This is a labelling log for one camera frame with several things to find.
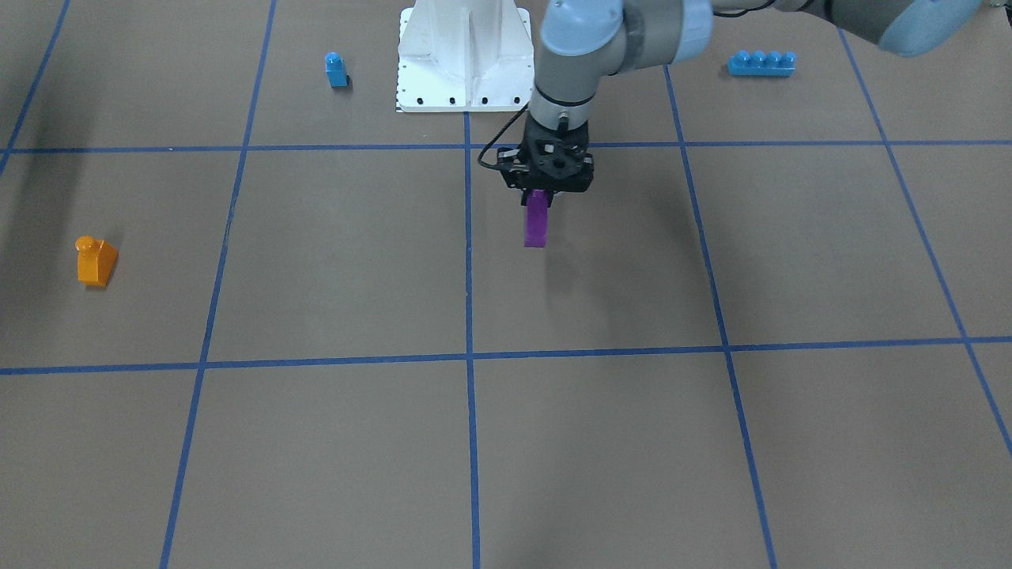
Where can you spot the small blue brick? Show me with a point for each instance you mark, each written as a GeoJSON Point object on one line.
{"type": "Point", "coordinates": [334, 69]}

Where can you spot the purple trapezoid block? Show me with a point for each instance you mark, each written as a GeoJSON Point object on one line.
{"type": "Point", "coordinates": [536, 220]}

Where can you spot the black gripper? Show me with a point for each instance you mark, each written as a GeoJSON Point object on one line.
{"type": "Point", "coordinates": [536, 131]}

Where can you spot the orange trapezoid block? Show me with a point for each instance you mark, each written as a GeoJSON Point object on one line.
{"type": "Point", "coordinates": [96, 260]}

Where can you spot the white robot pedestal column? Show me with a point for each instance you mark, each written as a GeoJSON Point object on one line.
{"type": "Point", "coordinates": [466, 39]}

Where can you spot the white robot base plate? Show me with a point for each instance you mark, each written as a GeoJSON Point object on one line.
{"type": "Point", "coordinates": [466, 95]}

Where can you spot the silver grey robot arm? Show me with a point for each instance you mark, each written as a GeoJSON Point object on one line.
{"type": "Point", "coordinates": [584, 41]}

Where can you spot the long blue stud brick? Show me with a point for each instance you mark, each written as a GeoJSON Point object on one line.
{"type": "Point", "coordinates": [760, 64]}

